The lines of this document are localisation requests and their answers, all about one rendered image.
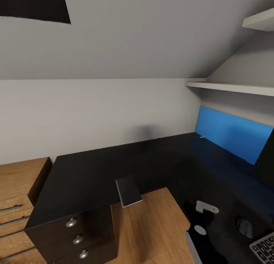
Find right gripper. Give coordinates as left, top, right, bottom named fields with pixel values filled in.
left=183, top=200, right=214, bottom=227

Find notebook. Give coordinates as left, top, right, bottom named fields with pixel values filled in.
left=116, top=175, right=143, bottom=207

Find mouse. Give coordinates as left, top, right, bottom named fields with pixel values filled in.
left=236, top=218, right=253, bottom=238

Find keyboard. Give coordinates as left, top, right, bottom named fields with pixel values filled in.
left=249, top=232, right=274, bottom=264

